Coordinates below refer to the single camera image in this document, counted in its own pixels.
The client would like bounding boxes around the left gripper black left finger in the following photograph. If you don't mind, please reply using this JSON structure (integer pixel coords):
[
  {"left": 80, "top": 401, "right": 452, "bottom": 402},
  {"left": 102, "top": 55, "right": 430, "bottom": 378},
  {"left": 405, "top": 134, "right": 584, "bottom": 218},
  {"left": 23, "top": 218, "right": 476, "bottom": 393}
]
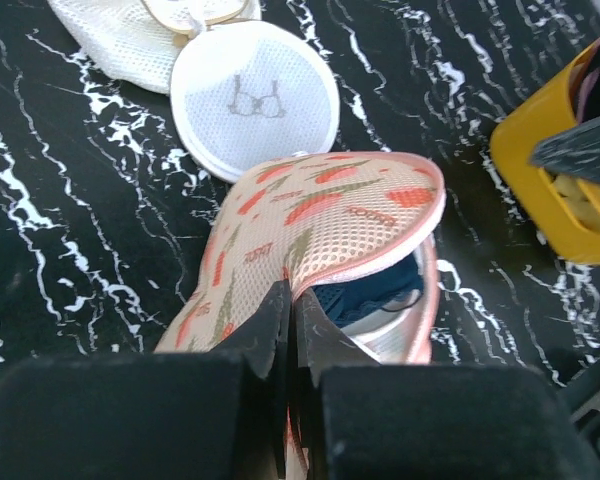
[{"left": 0, "top": 281, "right": 291, "bottom": 479}]

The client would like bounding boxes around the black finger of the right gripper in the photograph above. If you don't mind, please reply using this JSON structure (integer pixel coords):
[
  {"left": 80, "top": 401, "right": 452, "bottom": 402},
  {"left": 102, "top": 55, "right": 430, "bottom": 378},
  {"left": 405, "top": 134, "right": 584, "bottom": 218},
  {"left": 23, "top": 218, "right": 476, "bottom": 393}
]
[{"left": 529, "top": 116, "right": 600, "bottom": 185}]

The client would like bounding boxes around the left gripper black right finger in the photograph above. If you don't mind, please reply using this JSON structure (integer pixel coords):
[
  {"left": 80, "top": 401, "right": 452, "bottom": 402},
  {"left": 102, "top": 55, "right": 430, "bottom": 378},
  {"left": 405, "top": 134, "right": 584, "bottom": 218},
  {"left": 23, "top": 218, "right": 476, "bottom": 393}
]
[{"left": 294, "top": 292, "right": 600, "bottom": 479}]

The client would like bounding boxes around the navy blue lace bra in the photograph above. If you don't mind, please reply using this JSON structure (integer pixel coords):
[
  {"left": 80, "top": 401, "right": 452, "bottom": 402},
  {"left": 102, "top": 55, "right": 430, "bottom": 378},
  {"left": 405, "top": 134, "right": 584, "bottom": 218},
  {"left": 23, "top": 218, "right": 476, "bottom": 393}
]
[{"left": 312, "top": 255, "right": 424, "bottom": 328}]

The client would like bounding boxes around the pink floral mesh laundry bag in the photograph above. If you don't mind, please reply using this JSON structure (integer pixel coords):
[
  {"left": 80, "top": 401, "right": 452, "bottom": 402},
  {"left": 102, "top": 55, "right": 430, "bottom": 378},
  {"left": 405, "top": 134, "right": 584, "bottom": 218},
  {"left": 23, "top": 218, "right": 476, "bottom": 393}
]
[{"left": 152, "top": 151, "right": 447, "bottom": 480}]

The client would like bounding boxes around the round white mesh laundry bag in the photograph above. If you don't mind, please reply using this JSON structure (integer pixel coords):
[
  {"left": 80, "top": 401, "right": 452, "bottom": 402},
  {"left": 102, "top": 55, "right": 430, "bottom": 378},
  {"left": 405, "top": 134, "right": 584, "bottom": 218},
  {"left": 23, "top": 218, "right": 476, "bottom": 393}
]
[{"left": 170, "top": 22, "right": 340, "bottom": 183}]

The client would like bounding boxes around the cream mesh laundry bag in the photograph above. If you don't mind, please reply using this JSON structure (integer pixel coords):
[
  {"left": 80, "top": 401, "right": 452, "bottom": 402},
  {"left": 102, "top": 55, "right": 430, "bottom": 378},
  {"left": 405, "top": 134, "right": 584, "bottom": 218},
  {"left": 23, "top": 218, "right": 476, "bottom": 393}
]
[{"left": 49, "top": 0, "right": 261, "bottom": 94}]

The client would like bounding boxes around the pink garment in basket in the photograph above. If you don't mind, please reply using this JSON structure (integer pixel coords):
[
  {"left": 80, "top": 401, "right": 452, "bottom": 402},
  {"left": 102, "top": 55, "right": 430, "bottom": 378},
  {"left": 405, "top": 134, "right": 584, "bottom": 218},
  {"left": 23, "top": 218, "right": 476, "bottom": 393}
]
[{"left": 572, "top": 34, "right": 600, "bottom": 124}]

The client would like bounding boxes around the yellow plastic basket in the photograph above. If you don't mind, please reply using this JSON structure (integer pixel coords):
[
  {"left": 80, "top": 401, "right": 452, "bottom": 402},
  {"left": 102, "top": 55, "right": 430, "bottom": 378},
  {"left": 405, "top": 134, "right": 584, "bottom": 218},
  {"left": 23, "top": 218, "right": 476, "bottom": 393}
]
[{"left": 490, "top": 39, "right": 600, "bottom": 265}]

